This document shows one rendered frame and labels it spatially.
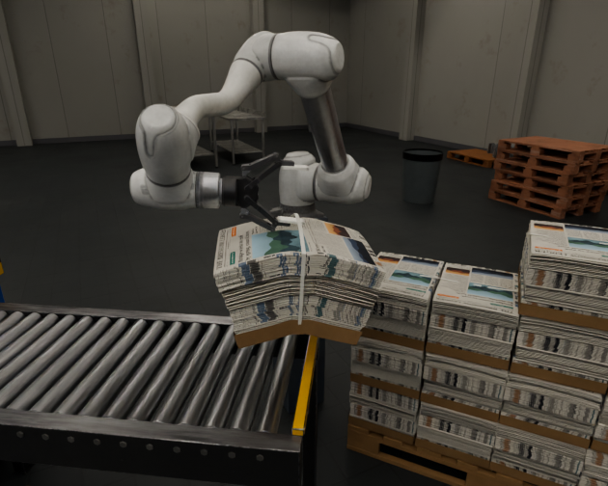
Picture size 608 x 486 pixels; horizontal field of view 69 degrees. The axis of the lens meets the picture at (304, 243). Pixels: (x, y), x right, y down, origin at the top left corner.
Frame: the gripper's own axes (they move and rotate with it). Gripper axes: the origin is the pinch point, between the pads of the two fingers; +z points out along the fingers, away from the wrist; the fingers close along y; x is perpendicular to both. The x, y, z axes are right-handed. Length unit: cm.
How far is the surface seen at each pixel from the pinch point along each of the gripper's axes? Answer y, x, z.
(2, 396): 55, 9, -76
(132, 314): 54, -30, -52
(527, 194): 97, -376, 336
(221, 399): 51, 17, -19
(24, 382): 56, 2, -73
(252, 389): 50, 14, -11
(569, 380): 59, 3, 94
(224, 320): 52, -22, -20
